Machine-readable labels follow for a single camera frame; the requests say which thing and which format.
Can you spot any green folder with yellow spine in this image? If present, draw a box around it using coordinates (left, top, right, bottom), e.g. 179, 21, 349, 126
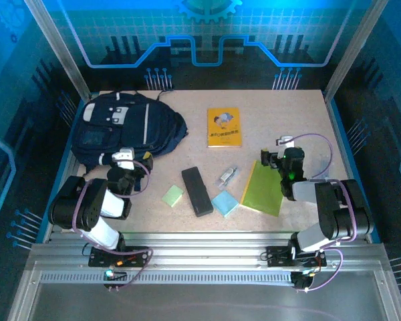
239, 159, 285, 218

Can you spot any navy blue student backpack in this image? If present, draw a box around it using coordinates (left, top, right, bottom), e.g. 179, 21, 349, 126
70, 90, 190, 178

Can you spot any green sticky note pad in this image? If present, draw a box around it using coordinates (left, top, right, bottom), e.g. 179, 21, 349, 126
161, 185, 184, 208

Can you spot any yellow cartoon cover book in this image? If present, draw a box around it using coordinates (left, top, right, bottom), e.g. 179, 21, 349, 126
206, 107, 242, 148

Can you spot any black pencil case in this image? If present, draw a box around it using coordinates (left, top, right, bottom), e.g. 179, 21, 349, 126
181, 166, 215, 218

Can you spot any blue sticky note pad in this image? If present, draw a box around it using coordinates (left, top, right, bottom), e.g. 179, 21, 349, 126
211, 190, 240, 219

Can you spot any small black controller board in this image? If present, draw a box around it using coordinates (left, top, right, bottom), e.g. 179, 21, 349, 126
102, 269, 128, 292
292, 270, 317, 294

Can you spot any grey metal shelf panel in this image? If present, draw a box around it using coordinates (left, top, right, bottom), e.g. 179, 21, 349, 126
6, 260, 401, 321

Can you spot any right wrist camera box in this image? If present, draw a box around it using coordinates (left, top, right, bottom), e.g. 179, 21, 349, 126
275, 135, 305, 165

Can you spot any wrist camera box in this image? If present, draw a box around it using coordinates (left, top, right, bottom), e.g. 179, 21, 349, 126
275, 135, 305, 165
112, 148, 136, 169

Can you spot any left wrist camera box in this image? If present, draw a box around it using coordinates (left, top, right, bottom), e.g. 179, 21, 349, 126
112, 148, 136, 169

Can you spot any aluminium table side rail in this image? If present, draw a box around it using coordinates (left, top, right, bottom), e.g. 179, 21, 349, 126
41, 93, 100, 243
323, 92, 382, 243

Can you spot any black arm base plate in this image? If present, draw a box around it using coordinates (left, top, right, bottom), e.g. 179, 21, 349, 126
265, 245, 327, 268
88, 245, 150, 268

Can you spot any aluminium frame beam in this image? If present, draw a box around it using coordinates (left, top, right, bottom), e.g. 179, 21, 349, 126
26, 230, 388, 274

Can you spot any slotted grey cable duct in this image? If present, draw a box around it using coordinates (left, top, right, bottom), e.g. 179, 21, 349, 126
39, 271, 297, 286

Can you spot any aluminium frame post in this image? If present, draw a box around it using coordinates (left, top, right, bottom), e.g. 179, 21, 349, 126
323, 0, 388, 101
22, 0, 94, 103

